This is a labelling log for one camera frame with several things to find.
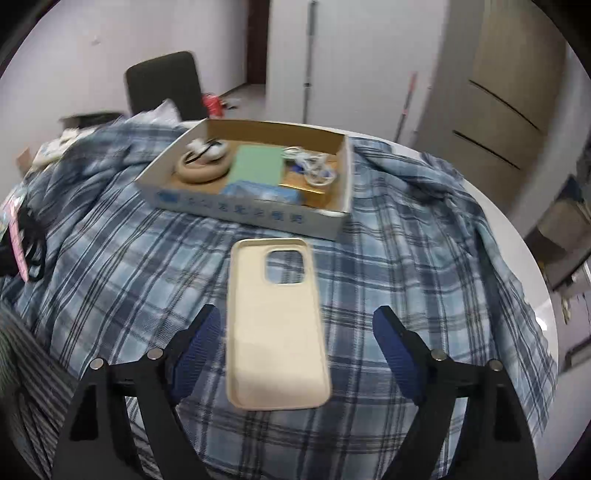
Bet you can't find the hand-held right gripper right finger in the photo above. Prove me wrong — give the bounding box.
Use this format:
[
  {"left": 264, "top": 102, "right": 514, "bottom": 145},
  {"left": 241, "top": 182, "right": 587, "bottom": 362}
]
[{"left": 373, "top": 305, "right": 541, "bottom": 480}]

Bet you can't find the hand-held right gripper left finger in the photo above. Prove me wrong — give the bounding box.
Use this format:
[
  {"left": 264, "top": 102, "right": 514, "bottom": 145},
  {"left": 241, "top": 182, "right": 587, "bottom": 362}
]
[{"left": 51, "top": 304, "right": 222, "bottom": 480}]

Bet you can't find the beige phone case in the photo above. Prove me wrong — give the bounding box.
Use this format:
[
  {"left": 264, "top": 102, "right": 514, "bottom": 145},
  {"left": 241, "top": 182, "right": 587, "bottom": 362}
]
[{"left": 226, "top": 237, "right": 333, "bottom": 410}]

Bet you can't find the shallow cardboard box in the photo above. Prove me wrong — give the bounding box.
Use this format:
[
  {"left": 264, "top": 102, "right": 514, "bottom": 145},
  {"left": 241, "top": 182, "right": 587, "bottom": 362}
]
[{"left": 135, "top": 119, "right": 354, "bottom": 241}]

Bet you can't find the beige round wooden object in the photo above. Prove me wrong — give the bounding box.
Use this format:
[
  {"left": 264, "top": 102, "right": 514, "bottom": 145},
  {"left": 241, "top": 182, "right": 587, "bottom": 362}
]
[{"left": 178, "top": 148, "right": 230, "bottom": 184}]

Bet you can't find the gold and blue cigarette pack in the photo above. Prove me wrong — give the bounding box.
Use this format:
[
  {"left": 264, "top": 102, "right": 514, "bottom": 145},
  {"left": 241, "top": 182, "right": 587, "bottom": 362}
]
[{"left": 279, "top": 178, "right": 334, "bottom": 211}]

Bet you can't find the blue plaid shirt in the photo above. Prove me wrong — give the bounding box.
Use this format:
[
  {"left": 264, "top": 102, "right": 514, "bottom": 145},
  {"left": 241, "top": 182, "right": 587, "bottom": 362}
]
[{"left": 0, "top": 115, "right": 558, "bottom": 480}]

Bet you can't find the blue tissue packet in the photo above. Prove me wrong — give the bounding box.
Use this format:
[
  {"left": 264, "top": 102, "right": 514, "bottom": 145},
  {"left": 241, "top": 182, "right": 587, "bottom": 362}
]
[{"left": 220, "top": 181, "right": 304, "bottom": 206}]

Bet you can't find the person's striped clothing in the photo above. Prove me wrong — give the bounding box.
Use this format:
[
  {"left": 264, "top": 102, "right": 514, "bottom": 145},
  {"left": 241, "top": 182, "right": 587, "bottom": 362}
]
[{"left": 0, "top": 300, "right": 80, "bottom": 480}]

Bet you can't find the green notepad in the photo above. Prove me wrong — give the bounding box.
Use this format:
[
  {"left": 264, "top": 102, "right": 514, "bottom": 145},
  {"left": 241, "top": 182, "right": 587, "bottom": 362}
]
[{"left": 229, "top": 144, "right": 285, "bottom": 188}]

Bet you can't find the pink packet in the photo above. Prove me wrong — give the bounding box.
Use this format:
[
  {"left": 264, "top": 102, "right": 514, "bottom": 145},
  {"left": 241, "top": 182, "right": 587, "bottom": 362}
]
[{"left": 0, "top": 194, "right": 47, "bottom": 284}]

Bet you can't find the white plastic bag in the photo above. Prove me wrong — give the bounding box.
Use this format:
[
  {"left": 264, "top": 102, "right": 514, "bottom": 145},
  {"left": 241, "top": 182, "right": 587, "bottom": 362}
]
[{"left": 137, "top": 100, "right": 182, "bottom": 125}]

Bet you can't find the black chair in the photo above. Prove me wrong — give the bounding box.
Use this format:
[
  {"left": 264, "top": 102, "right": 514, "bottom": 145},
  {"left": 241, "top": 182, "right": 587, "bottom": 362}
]
[{"left": 126, "top": 52, "right": 206, "bottom": 122}]

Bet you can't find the wooden wardrobe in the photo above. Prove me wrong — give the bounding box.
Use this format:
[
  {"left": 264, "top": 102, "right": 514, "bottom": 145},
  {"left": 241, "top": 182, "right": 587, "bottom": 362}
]
[{"left": 416, "top": 0, "right": 570, "bottom": 185}]

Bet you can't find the dark brown door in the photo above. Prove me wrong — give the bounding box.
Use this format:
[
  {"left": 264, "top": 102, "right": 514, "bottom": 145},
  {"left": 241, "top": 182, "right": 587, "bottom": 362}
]
[{"left": 245, "top": 0, "right": 271, "bottom": 86}]

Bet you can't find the white charging cable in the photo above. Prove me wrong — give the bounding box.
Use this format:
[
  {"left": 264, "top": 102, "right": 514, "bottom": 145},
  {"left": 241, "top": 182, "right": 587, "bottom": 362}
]
[{"left": 281, "top": 146, "right": 338, "bottom": 188}]

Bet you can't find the pink broom handle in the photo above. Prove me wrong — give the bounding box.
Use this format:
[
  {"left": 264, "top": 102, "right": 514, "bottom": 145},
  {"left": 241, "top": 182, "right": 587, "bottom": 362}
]
[{"left": 393, "top": 71, "right": 418, "bottom": 143}]

